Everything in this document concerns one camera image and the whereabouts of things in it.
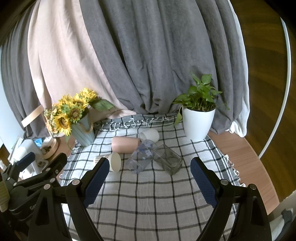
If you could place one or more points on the pink curtain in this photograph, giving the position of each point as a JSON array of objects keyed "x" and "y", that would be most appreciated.
[{"x": 62, "y": 60}]

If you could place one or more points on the grey curtain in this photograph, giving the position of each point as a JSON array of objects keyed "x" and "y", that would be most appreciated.
[
  {"x": 16, "y": 88},
  {"x": 150, "y": 58}
]

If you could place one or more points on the checked tablecloth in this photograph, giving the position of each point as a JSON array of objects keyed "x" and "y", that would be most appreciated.
[{"x": 148, "y": 199}]

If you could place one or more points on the clear glass cup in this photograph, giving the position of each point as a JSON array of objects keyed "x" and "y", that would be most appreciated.
[{"x": 170, "y": 162}]

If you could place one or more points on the grey cloth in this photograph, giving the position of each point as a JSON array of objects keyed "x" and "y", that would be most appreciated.
[{"x": 288, "y": 215}]

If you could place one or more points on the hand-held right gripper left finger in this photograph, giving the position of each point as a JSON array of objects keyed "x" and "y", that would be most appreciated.
[{"x": 96, "y": 184}]

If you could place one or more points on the white sheer curtain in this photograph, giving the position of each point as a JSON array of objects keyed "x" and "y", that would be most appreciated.
[{"x": 242, "y": 104}]

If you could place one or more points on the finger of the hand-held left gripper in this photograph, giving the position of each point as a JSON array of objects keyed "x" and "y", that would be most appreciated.
[
  {"x": 54, "y": 167},
  {"x": 25, "y": 160}
]

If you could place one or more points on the small beige flower bunch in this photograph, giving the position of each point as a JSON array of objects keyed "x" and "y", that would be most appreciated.
[{"x": 49, "y": 120}]

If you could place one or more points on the white curved tube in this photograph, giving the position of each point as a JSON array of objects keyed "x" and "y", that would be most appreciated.
[{"x": 285, "y": 92}]

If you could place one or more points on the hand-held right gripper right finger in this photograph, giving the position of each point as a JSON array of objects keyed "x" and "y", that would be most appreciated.
[{"x": 204, "y": 184}]

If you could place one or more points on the cream ribbed cup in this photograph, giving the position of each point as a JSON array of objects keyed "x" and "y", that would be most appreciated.
[{"x": 115, "y": 162}]

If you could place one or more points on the round wooden box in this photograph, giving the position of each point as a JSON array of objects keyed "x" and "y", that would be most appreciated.
[{"x": 49, "y": 148}]

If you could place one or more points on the clear glass with blue print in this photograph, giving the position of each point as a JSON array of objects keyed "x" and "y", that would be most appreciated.
[{"x": 140, "y": 160}]

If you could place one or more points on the blue-green ribbed vase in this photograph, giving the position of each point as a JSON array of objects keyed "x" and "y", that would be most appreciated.
[{"x": 83, "y": 134}]

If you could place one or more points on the white ribbed plant pot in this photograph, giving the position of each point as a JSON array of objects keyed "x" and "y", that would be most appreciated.
[{"x": 197, "y": 124}]

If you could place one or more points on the pink cup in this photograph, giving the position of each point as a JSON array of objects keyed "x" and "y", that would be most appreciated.
[{"x": 124, "y": 144}]

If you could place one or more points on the sunflower bouquet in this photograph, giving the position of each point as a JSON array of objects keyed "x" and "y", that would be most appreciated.
[{"x": 69, "y": 111}]

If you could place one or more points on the white box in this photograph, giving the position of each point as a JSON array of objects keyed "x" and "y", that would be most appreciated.
[{"x": 26, "y": 147}]

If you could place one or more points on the green pothos plant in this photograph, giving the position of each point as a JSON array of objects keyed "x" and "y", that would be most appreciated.
[{"x": 200, "y": 92}]

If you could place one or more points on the white cup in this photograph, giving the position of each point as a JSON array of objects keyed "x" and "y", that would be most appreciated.
[{"x": 151, "y": 134}]

